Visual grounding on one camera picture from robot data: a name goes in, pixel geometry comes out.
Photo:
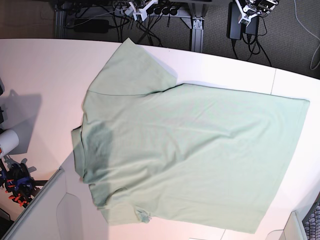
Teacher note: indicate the light green T-shirt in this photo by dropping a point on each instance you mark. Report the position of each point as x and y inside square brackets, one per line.
[149, 147]

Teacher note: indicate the black power strip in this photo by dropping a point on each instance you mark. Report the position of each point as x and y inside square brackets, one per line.
[163, 10]

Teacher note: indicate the black box under table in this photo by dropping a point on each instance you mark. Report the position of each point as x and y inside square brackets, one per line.
[97, 26]

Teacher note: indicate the black power adapter left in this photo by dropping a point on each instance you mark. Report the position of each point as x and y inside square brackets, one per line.
[234, 28]

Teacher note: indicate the black power adapter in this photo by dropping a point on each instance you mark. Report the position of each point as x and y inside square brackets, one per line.
[234, 28]
[253, 27]

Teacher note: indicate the black power adapter right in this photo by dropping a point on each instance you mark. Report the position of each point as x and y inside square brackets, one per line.
[253, 27]

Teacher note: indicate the grey white partition panel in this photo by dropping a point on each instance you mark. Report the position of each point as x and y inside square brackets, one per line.
[53, 214]

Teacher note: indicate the white paper roll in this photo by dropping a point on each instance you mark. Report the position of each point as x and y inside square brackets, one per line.
[9, 140]

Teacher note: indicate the blue orange clamp pile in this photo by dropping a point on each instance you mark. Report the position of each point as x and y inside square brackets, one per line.
[17, 182]

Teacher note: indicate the grey panel lower right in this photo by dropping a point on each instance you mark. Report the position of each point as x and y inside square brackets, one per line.
[293, 230]

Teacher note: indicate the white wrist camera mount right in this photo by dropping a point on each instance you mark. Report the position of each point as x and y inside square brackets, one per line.
[140, 8]

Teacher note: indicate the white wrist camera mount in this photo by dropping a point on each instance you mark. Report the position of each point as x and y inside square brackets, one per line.
[250, 9]
[140, 8]

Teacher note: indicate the aluminium table leg frame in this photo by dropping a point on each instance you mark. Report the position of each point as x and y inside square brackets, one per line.
[198, 12]

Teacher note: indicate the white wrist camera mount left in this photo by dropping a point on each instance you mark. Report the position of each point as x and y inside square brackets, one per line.
[250, 9]

